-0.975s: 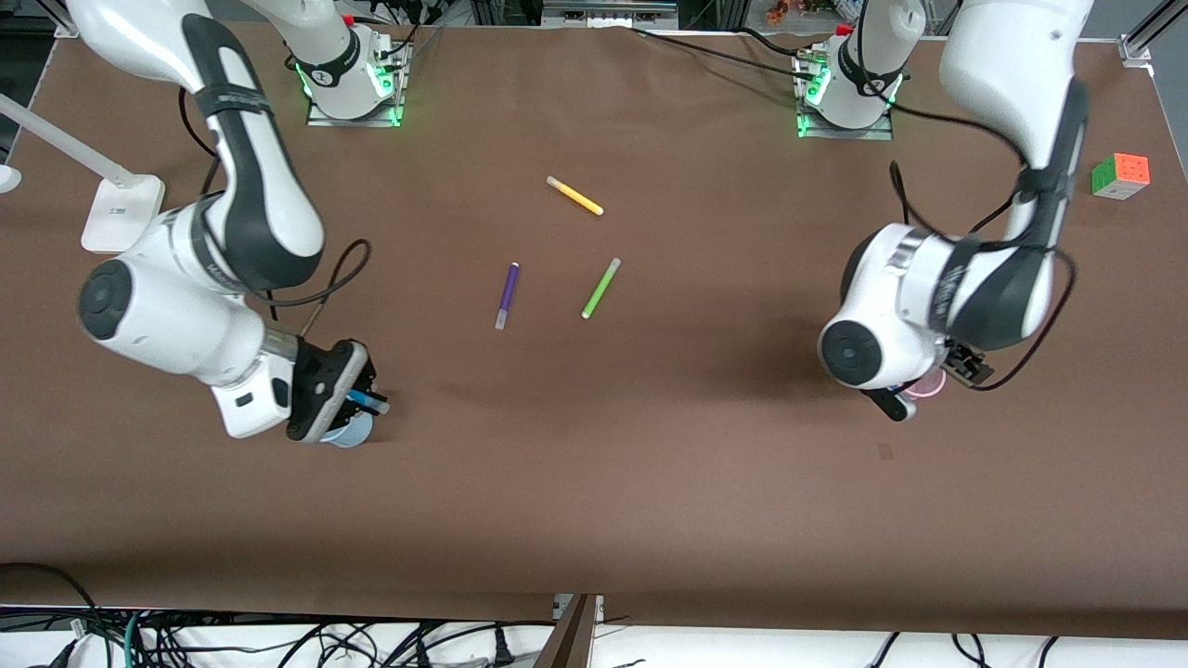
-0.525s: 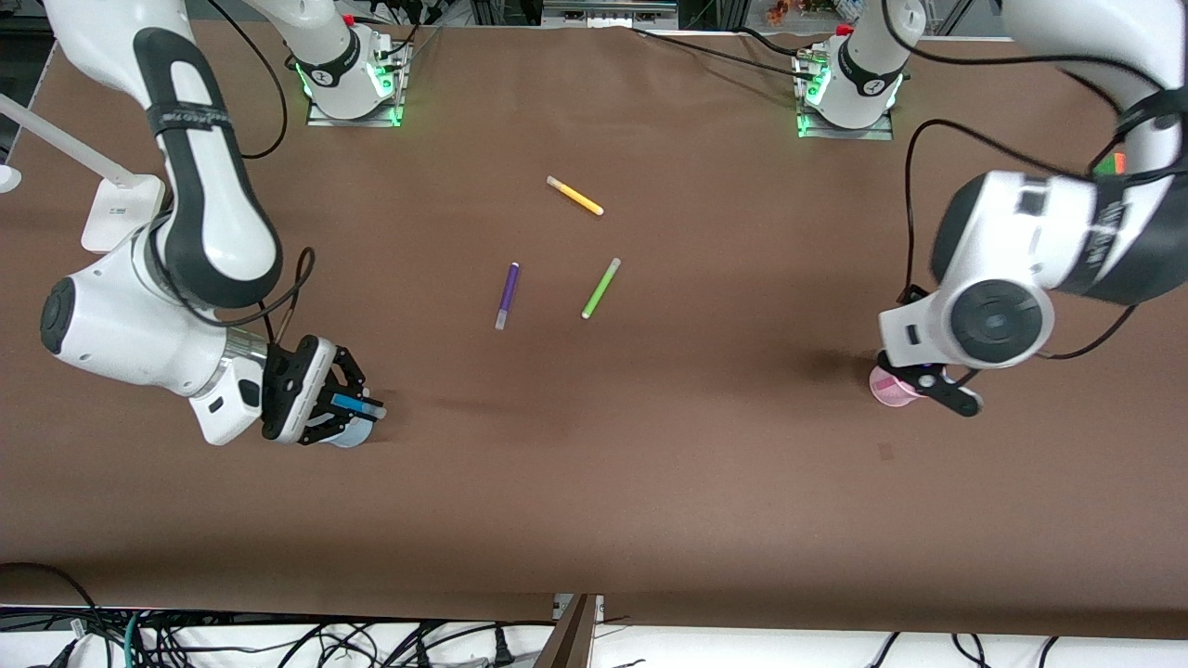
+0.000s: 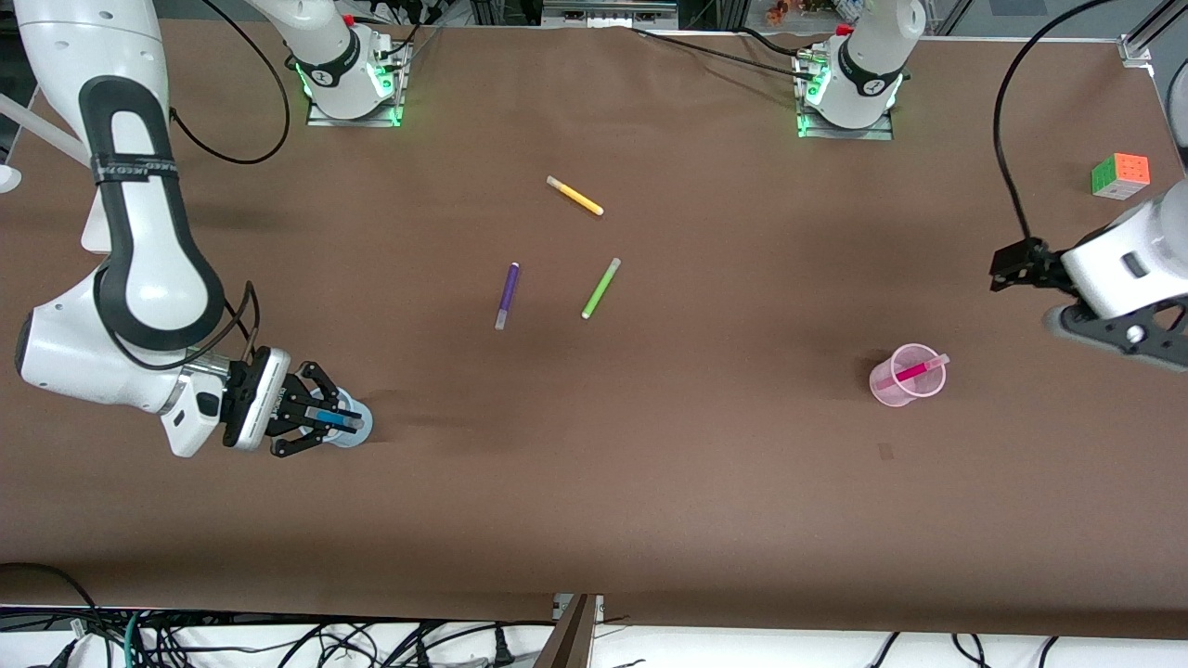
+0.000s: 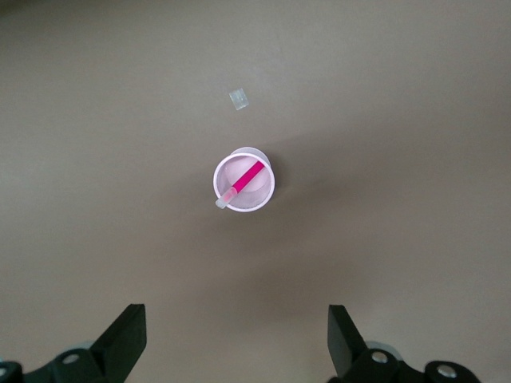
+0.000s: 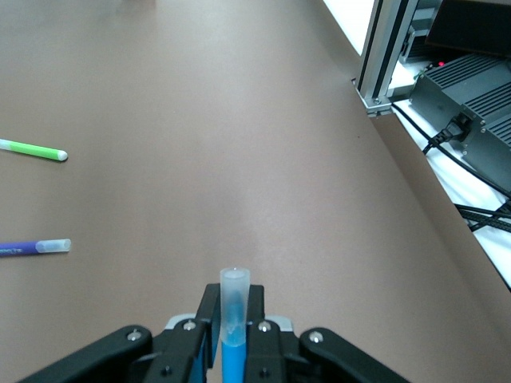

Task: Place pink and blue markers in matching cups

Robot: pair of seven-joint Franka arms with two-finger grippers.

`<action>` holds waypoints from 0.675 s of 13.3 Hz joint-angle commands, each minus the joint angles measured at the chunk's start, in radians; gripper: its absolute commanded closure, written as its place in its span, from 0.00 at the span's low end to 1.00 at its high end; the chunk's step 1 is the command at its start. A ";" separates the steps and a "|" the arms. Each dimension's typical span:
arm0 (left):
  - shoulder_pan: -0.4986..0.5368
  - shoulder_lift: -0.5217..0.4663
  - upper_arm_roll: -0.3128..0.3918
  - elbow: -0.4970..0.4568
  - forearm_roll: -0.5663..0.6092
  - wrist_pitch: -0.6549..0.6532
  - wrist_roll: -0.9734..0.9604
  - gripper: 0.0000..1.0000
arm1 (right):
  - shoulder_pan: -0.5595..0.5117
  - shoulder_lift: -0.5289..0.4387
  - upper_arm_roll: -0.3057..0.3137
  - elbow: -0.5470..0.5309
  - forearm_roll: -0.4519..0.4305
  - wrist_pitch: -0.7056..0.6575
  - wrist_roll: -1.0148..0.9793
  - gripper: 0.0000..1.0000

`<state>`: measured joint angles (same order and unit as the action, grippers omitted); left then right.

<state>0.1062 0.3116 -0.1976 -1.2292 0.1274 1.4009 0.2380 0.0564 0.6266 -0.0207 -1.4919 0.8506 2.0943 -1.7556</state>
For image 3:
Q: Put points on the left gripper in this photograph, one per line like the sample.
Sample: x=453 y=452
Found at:
x=1038 y=265

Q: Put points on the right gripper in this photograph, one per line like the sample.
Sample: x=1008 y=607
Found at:
x=243 y=393

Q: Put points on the blue marker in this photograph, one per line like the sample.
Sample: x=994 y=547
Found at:
x=336 y=417

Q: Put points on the pink marker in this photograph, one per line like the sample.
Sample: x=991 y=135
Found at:
x=914 y=372

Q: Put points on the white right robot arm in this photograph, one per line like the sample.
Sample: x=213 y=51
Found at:
x=139 y=278

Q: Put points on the light blue plastic cup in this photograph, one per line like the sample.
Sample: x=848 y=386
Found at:
x=364 y=429

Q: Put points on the colourful puzzle cube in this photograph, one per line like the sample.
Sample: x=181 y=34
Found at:
x=1120 y=176

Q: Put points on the pink plastic cup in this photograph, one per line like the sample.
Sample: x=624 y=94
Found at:
x=886 y=390

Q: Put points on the purple marker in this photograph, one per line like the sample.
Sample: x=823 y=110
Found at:
x=508 y=295

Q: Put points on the green marker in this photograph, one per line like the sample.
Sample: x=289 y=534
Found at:
x=600 y=289

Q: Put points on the yellow marker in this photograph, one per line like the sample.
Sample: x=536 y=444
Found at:
x=575 y=196

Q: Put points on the white slanted bar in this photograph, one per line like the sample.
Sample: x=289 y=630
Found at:
x=37 y=125

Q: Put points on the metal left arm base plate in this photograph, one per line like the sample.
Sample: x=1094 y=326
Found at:
x=882 y=134

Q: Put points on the silver corner bracket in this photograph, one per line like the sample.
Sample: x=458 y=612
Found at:
x=1137 y=46

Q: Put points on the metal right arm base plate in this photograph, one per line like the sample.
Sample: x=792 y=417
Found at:
x=320 y=120

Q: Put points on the grey table frame beam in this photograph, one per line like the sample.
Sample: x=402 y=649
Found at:
x=566 y=640

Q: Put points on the aluminium frame profile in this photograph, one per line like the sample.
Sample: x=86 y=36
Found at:
x=608 y=11

